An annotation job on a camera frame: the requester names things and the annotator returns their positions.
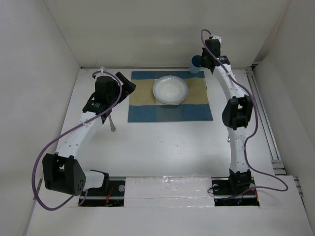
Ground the silver knife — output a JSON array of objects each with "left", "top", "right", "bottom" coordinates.
[{"left": 108, "top": 115, "right": 116, "bottom": 132}]

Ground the white blue-rimmed plate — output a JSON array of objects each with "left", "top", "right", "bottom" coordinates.
[{"left": 152, "top": 75, "right": 189, "bottom": 105}]

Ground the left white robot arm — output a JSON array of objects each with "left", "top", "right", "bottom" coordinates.
[{"left": 42, "top": 70, "right": 136, "bottom": 196}]

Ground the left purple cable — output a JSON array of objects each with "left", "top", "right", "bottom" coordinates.
[{"left": 33, "top": 70, "right": 124, "bottom": 211}]

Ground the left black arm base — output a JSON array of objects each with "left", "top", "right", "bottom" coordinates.
[{"left": 78, "top": 177, "right": 126, "bottom": 207}]

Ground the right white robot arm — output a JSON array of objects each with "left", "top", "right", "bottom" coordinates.
[{"left": 200, "top": 36, "right": 253, "bottom": 196}]

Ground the blue beige cloth placemat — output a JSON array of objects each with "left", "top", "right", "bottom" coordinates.
[{"left": 128, "top": 71, "right": 213, "bottom": 123}]

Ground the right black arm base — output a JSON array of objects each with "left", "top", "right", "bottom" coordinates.
[{"left": 207, "top": 177, "right": 260, "bottom": 207}]

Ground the blue cup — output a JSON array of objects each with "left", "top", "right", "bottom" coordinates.
[{"left": 189, "top": 55, "right": 202, "bottom": 74}]

